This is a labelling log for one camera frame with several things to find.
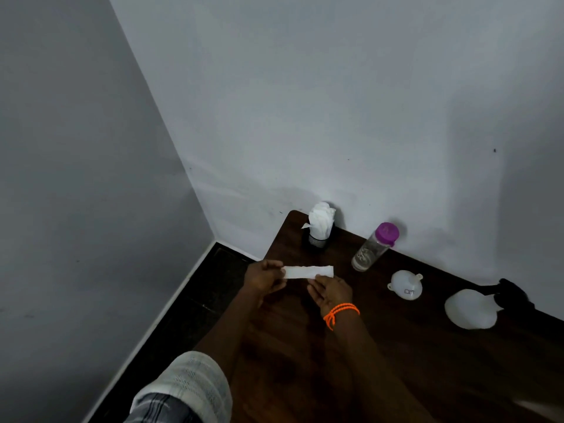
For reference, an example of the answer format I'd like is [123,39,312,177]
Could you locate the clear bottle with purple lid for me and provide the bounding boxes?
[351,222,400,273]

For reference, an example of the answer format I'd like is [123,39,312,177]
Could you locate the orange thread bracelet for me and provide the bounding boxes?
[323,302,360,332]

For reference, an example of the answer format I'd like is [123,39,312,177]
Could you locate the white checked shirt sleeve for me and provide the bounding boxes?
[124,351,233,423]

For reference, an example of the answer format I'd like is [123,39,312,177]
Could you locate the person's right hand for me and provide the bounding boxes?
[307,274,353,318]

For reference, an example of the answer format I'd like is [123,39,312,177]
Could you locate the black cloth bundle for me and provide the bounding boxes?
[474,278,536,314]

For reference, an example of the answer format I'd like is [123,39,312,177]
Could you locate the person's right forearm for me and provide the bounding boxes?
[325,307,437,423]

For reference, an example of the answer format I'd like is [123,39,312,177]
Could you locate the black mesh tissue holder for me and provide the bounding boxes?
[308,224,335,249]

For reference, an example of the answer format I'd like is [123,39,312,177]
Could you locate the person's left hand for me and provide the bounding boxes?
[243,259,288,301]

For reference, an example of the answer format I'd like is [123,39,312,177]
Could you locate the white plastic funnel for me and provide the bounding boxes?
[387,270,424,301]

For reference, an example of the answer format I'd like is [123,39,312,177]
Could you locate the bunch of white tissues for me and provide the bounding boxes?
[301,202,337,240]

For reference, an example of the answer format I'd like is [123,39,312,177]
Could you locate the white tissue paper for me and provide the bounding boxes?
[282,265,335,280]

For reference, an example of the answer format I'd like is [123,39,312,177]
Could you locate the person's left forearm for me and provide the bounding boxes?
[192,286,265,385]

